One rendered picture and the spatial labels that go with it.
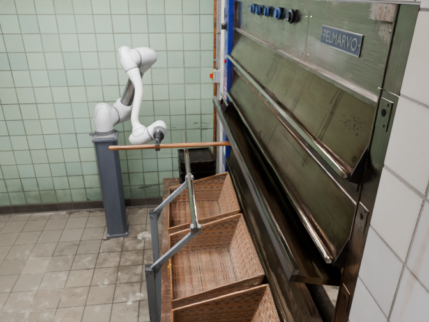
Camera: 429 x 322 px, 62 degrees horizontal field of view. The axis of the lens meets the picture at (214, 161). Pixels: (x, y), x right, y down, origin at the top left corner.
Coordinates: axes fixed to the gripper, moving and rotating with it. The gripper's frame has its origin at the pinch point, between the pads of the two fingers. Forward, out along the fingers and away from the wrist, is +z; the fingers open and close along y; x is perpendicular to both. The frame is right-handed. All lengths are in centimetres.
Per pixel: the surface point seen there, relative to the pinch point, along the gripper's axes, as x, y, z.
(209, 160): -37, 29, -35
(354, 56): -60, -78, 133
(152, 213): 2.7, 24.7, 43.0
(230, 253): -45, 60, 40
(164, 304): -3, 61, 76
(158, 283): 2, 78, 43
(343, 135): -58, -59, 138
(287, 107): -55, -54, 97
